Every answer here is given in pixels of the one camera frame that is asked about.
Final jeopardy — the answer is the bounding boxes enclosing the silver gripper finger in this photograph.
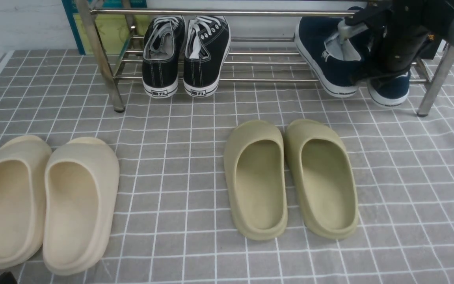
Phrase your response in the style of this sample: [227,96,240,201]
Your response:
[337,20,368,40]

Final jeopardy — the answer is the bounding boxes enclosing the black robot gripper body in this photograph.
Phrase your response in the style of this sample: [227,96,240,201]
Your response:
[345,0,448,83]

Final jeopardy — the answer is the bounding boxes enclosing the navy slip-on shoe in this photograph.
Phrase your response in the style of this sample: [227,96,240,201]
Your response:
[294,17,371,98]
[367,71,411,108]

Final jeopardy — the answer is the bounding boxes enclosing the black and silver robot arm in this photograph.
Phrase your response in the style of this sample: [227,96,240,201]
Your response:
[338,0,454,83]

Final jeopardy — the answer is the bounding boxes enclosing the steel shoe rack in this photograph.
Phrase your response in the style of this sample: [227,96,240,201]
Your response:
[73,0,454,118]

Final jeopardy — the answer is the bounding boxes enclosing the black image processing book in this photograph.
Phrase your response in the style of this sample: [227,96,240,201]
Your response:
[418,34,443,60]

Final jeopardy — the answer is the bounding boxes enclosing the right black canvas sneaker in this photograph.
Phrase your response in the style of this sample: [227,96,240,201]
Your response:
[182,15,231,98]

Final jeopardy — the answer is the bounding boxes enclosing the black canvas sneaker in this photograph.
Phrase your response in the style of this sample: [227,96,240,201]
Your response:
[182,15,231,98]
[142,15,185,99]

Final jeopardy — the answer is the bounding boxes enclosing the grey checkered cloth mat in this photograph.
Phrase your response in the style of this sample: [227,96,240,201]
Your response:
[0,50,454,284]

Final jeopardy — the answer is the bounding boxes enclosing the right olive foam slipper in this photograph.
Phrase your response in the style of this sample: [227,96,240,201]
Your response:
[283,119,359,239]

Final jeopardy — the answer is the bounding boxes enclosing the olive foam slipper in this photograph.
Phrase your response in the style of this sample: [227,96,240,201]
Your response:
[283,119,359,239]
[223,120,288,241]

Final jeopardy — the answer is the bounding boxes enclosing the left olive foam slipper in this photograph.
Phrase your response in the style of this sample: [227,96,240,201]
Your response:
[223,120,288,241]

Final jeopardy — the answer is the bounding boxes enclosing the left black canvas sneaker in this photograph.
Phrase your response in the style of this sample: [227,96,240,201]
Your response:
[142,15,185,99]

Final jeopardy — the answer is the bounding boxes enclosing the right cream foam slipper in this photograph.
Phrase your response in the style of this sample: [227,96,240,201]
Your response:
[43,137,120,276]

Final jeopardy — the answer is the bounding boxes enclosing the cream foam slipper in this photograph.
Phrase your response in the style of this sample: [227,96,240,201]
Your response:
[43,137,120,276]
[0,135,52,269]

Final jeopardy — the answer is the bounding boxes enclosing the left cream foam slipper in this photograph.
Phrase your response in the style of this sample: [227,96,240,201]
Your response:
[0,135,52,269]

